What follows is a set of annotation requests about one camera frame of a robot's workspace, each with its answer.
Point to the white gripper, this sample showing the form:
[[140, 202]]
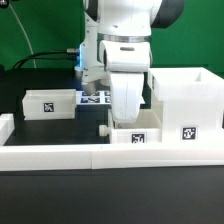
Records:
[[125, 64]]

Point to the white front drawer box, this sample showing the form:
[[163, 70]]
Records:
[[146, 129]]

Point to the white drawer box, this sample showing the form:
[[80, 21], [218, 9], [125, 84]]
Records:
[[146, 129], [49, 104]]

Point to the white drawer cabinet frame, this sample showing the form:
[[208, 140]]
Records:
[[189, 103]]

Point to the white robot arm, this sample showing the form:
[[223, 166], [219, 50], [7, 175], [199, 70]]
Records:
[[129, 21]]

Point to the white fiducial marker sheet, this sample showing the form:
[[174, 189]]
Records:
[[100, 97]]

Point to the white front fence bar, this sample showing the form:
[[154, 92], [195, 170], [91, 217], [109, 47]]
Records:
[[109, 156]]

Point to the white left fence block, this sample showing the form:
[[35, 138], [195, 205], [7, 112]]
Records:
[[6, 127]]

